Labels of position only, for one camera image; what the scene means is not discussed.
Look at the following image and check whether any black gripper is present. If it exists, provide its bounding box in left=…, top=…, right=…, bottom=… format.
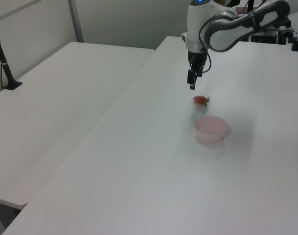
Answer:
left=187, top=50, right=208, bottom=91

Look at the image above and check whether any red strawberry with green leaves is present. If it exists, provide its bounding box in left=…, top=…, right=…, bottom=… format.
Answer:
left=193, top=95, right=211, bottom=107

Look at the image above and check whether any pink plastic bowl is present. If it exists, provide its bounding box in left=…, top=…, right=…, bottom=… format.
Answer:
left=194, top=116, right=228, bottom=143

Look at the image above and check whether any black control box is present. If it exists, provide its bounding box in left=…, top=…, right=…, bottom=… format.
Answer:
left=251, top=29, right=286, bottom=45

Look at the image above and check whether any white side table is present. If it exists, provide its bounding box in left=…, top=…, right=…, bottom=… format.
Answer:
left=0, top=42, right=156, bottom=206

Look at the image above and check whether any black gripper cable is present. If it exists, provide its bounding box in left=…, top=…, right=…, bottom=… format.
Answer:
left=198, top=14, right=212, bottom=73

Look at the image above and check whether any grey metal partition post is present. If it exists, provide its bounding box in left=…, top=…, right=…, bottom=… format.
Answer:
left=67, top=0, right=84, bottom=43

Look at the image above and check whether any black camera pole with base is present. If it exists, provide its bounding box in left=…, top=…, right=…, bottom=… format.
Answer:
left=0, top=19, right=23, bottom=91

